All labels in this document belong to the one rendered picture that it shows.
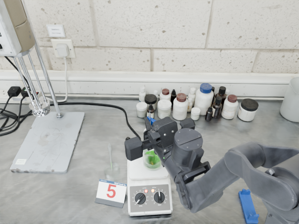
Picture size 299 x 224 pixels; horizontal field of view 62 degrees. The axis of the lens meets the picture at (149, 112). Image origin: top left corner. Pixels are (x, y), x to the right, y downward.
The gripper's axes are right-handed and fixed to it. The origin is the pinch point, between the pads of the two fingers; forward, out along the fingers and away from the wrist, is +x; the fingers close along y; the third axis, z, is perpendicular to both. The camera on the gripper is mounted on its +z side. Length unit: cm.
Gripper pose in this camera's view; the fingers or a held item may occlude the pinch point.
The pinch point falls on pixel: (151, 126)
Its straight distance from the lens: 66.1
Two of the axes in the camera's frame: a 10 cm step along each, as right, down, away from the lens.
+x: -4.3, -6.1, 6.7
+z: 0.0, -7.4, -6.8
